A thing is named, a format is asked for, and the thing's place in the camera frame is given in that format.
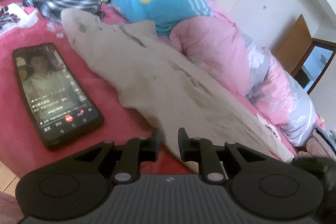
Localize black smartphone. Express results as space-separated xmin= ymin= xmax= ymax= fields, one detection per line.
xmin=12 ymin=43 xmax=105 ymax=148

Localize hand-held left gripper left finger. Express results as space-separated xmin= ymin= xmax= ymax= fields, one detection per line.
xmin=74 ymin=128 xmax=161 ymax=185

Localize dark wooden door frame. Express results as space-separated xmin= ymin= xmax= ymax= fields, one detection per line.
xmin=302 ymin=39 xmax=336 ymax=94

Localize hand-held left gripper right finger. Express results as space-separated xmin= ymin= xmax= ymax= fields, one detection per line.
xmin=178 ymin=128 xmax=265 ymax=185

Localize pink and grey floral quilt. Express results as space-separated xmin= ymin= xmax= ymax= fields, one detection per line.
xmin=169 ymin=0 xmax=326 ymax=147

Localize beige pants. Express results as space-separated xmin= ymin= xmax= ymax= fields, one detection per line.
xmin=60 ymin=7 xmax=296 ymax=177

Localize pink floral bed blanket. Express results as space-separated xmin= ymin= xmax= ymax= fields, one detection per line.
xmin=0 ymin=0 xmax=297 ymax=180

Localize brown wooden door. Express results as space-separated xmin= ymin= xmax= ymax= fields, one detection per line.
xmin=273 ymin=14 xmax=314 ymax=77

